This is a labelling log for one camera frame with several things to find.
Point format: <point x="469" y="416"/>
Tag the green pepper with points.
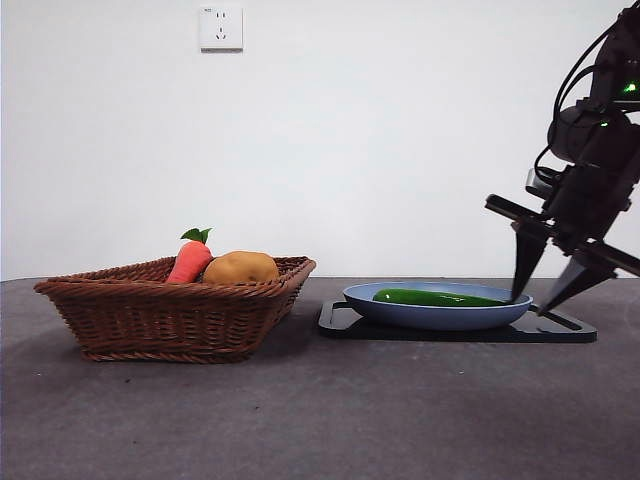
<point x="425" y="298"/>

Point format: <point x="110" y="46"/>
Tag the white wall socket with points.
<point x="222" y="29"/>

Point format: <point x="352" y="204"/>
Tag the black rectangular tray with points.
<point x="450" y="336"/>

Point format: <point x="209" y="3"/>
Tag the blue round plate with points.
<point x="425" y="318"/>

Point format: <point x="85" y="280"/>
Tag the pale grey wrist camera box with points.
<point x="537" y="182"/>

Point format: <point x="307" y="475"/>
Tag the brown potato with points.
<point x="240" y="270"/>

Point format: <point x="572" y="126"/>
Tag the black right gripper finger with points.
<point x="529" y="255"/>
<point x="582" y="275"/>

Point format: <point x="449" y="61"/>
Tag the orange toy carrot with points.
<point x="187" y="262"/>

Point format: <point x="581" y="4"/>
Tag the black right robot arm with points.
<point x="575" y="130"/>

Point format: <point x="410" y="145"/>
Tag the brown wicker basket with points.
<point x="150" y="325"/>

